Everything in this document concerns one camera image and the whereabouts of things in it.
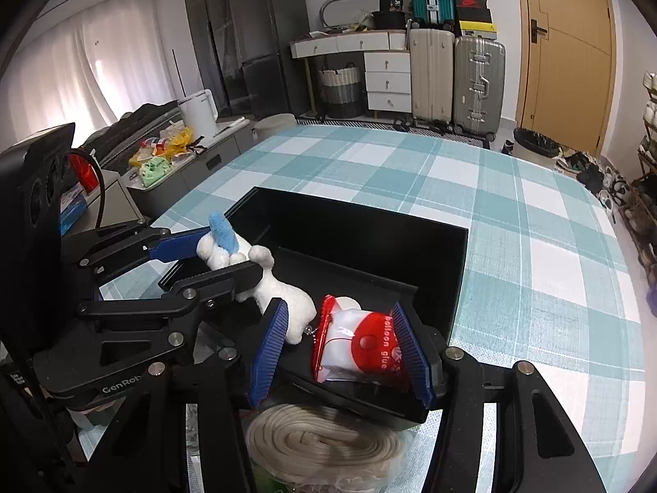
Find pile of loose shoes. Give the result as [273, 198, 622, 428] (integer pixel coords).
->
[500, 138, 629, 221]

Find pale round stool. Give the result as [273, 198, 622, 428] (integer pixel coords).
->
[255, 113, 299, 139]

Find grey white laundry basket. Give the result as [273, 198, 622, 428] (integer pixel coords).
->
[315, 63, 365, 119]

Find cream rope coil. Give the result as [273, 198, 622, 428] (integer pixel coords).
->
[245, 403, 411, 493]

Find striped rug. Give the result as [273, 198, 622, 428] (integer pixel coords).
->
[298, 115, 491, 150]

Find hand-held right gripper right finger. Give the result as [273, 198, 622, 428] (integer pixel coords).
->
[391, 302, 609, 493]

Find dark glass cabinet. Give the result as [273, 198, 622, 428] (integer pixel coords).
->
[181, 0, 232, 114]

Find yellow plastic bag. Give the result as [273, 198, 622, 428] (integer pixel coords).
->
[164, 128, 196, 157]

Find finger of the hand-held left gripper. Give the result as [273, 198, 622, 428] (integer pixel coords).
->
[51, 261, 260, 373]
[62, 221, 214, 288]

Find trash bin with black liner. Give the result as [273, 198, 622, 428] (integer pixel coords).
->
[513, 127, 563, 168]

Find wooden door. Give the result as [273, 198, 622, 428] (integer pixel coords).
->
[515, 0, 617, 157]

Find red white glue packet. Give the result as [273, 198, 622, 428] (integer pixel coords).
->
[310, 295, 414, 388]

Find silver suitcase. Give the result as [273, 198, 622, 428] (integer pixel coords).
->
[452, 35, 506, 137]

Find black case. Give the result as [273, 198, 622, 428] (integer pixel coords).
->
[370, 10, 410, 30]

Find oval mirror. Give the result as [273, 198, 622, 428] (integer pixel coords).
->
[319, 0, 383, 29]

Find dark ribbed cover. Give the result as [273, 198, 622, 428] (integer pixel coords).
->
[82, 103, 180, 165]

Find white plush toy keychain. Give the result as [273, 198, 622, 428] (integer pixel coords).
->
[196, 212, 317, 345]

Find white kettle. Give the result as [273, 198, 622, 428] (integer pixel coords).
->
[178, 90, 219, 137]

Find wooden shoe rack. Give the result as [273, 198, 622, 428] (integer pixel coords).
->
[623, 138, 657, 288]

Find white drawer desk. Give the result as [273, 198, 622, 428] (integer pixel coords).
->
[290, 30, 413, 114]

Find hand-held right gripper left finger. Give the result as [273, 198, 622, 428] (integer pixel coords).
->
[87, 298, 291, 493]

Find teal checked tablecloth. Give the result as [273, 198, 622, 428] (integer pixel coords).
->
[77, 126, 648, 493]

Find grey refrigerator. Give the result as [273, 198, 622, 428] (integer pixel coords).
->
[228, 0, 311, 116]

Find white curtain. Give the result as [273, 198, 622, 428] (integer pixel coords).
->
[0, 5, 206, 155]

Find red object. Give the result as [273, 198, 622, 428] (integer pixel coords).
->
[69, 153, 100, 193]

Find beige suitcase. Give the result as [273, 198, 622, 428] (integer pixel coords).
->
[409, 28, 456, 127]

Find green snack packet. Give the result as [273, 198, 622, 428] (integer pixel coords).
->
[138, 159, 172, 188]

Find blue white box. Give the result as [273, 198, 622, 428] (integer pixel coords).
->
[60, 185, 86, 233]

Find rows of assorted shoes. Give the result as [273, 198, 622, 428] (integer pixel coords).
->
[629, 72, 657, 278]

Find black storage box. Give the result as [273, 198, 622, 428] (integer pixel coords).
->
[156, 186, 470, 424]

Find yellow black shoe box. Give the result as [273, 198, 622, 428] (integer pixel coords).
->
[458, 21, 500, 38]

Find grey side cabinet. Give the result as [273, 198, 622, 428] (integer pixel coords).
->
[100, 118, 252, 219]

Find black cable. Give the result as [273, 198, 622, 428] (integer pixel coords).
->
[69, 149, 103, 229]

